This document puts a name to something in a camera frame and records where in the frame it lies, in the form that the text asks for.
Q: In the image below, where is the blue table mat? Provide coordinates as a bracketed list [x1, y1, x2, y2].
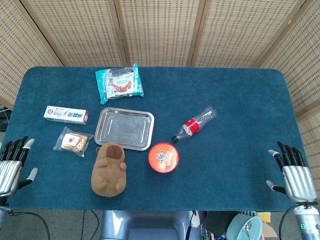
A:
[0, 65, 313, 212]

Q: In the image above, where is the white toothpaste box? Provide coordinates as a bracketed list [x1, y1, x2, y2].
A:
[43, 105, 90, 125]

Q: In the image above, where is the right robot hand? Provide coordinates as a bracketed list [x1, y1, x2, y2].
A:
[265, 141, 318, 203]

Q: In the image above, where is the round orange lidded container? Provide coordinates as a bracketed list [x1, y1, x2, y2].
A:
[147, 142, 180, 174]

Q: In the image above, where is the plastic-wrapped sandwich with label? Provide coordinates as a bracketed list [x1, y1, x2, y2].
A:
[52, 126, 94, 158]

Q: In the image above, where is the empty plastic cola bottle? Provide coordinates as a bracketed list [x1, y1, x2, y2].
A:
[171, 106, 218, 144]

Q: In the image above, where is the woven bamboo folding screen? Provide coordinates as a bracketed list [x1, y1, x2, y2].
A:
[0, 0, 320, 173]

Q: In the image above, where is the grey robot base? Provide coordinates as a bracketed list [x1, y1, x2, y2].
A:
[99, 210, 193, 240]

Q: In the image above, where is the metal tray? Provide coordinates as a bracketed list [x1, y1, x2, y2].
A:
[94, 106, 155, 152]

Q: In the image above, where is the light blue bowl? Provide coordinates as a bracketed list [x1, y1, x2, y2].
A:
[226, 213, 264, 240]

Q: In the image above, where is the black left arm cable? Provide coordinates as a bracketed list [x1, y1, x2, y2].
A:
[7, 210, 51, 240]

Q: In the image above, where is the brown capybara plush toy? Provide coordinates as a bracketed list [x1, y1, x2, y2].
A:
[90, 141, 127, 198]

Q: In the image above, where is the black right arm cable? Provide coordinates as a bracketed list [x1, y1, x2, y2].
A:
[278, 202, 301, 240]

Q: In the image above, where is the teal snack package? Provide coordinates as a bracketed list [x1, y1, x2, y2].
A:
[95, 62, 145, 105]

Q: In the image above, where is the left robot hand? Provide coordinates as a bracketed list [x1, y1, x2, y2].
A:
[0, 135, 38, 207]

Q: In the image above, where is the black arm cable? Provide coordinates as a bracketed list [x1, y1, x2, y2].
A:
[278, 202, 301, 240]
[7, 210, 51, 240]

